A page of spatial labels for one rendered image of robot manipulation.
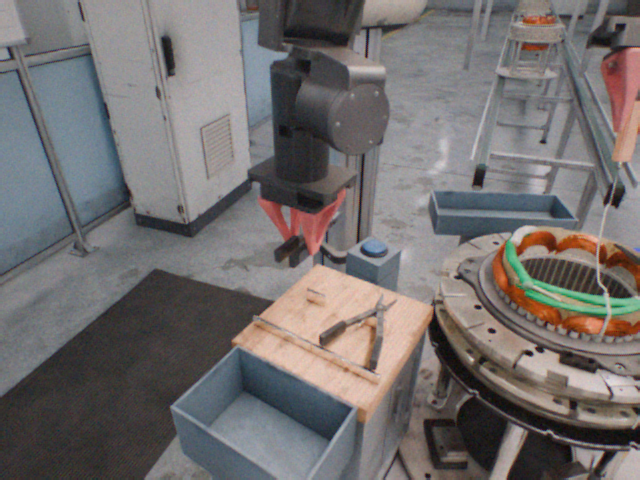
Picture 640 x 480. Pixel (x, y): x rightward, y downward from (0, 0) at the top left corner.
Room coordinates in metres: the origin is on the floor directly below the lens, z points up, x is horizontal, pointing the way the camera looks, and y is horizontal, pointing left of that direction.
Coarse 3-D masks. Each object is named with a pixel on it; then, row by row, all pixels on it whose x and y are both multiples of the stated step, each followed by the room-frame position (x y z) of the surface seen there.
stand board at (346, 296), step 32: (320, 288) 0.50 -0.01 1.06; (352, 288) 0.50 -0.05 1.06; (384, 288) 0.50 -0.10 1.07; (288, 320) 0.43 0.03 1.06; (320, 320) 0.43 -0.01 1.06; (416, 320) 0.44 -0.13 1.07; (256, 352) 0.38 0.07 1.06; (288, 352) 0.38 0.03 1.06; (352, 352) 0.38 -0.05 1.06; (384, 352) 0.38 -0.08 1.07; (320, 384) 0.33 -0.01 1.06; (352, 384) 0.33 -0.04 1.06; (384, 384) 0.33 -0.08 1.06
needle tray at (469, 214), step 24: (432, 192) 0.82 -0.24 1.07; (456, 192) 0.82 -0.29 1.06; (480, 192) 0.82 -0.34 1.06; (504, 192) 0.82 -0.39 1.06; (432, 216) 0.77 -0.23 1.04; (456, 216) 0.72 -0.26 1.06; (480, 216) 0.72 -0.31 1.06; (504, 216) 0.79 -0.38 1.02; (528, 216) 0.79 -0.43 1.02; (552, 216) 0.79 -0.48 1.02
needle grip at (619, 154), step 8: (632, 104) 0.46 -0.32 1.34; (632, 112) 0.45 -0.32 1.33; (632, 120) 0.45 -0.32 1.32; (624, 128) 0.45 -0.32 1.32; (632, 128) 0.45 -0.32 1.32; (624, 136) 0.45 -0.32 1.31; (632, 136) 0.44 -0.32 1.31; (616, 144) 0.45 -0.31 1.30; (624, 144) 0.44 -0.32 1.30; (632, 144) 0.44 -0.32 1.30; (616, 152) 0.44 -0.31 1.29; (624, 152) 0.44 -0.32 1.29; (632, 152) 0.44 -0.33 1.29; (616, 160) 0.44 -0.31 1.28; (624, 160) 0.44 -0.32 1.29
